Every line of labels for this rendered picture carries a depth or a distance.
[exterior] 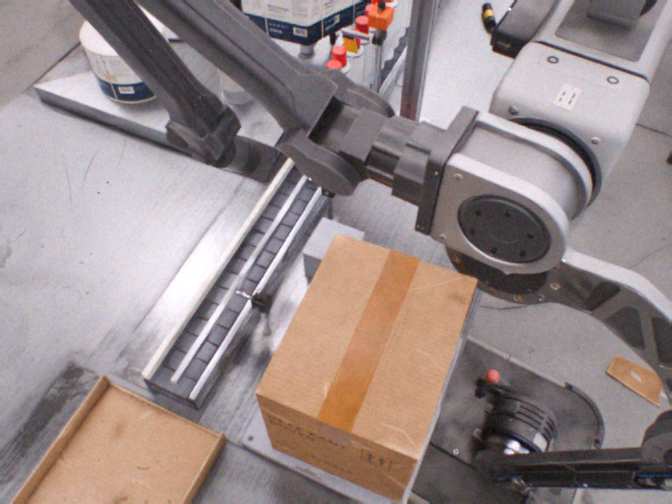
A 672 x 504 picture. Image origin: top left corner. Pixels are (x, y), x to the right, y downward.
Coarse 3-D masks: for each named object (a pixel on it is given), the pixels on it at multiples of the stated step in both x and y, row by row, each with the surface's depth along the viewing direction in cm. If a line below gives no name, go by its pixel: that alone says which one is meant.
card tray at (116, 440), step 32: (96, 384) 109; (96, 416) 109; (128, 416) 109; (160, 416) 109; (64, 448) 106; (96, 448) 106; (128, 448) 106; (160, 448) 106; (192, 448) 106; (32, 480) 100; (64, 480) 103; (96, 480) 103; (128, 480) 103; (160, 480) 103; (192, 480) 103
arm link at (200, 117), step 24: (72, 0) 64; (96, 0) 63; (120, 0) 65; (96, 24) 67; (120, 24) 67; (144, 24) 69; (120, 48) 70; (144, 48) 70; (168, 48) 74; (144, 72) 74; (168, 72) 75; (168, 96) 78; (192, 96) 80; (216, 96) 84; (192, 120) 82; (216, 120) 86; (216, 144) 87
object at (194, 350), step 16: (400, 32) 153; (368, 80) 142; (304, 176) 125; (288, 208) 121; (272, 224) 118; (256, 256) 114; (224, 304) 108; (208, 336) 105; (192, 352) 102; (176, 384) 100
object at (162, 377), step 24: (384, 72) 157; (288, 192) 133; (312, 192) 133; (264, 216) 130; (288, 216) 130; (240, 264) 122; (264, 264) 122; (216, 288) 119; (240, 288) 119; (240, 312) 117; (192, 336) 113; (216, 336) 113; (168, 360) 110; (168, 384) 108; (192, 384) 108
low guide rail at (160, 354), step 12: (288, 168) 134; (276, 180) 131; (264, 204) 128; (252, 216) 125; (240, 240) 123; (228, 252) 120; (216, 264) 118; (216, 276) 118; (204, 288) 115; (192, 300) 114; (192, 312) 113; (180, 324) 111; (168, 336) 109; (168, 348) 109; (156, 360) 107; (144, 372) 105
